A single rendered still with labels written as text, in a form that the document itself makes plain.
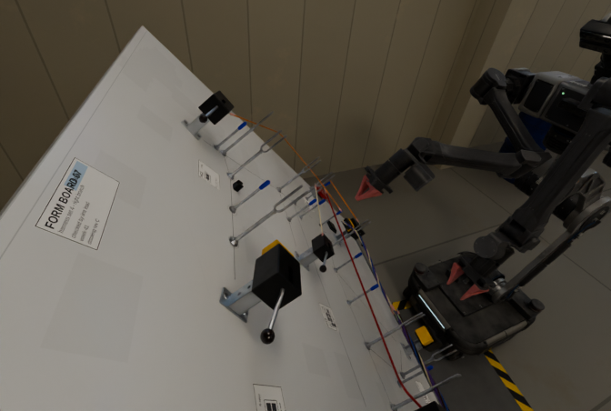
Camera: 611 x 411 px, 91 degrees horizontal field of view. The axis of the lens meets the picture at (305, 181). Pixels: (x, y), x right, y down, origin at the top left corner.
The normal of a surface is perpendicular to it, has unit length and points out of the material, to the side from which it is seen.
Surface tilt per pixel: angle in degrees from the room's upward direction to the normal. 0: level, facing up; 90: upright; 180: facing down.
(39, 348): 50
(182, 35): 90
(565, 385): 0
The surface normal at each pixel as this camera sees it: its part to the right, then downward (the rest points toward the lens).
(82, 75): 0.38, 0.58
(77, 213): 0.79, -0.58
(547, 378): 0.07, -0.79
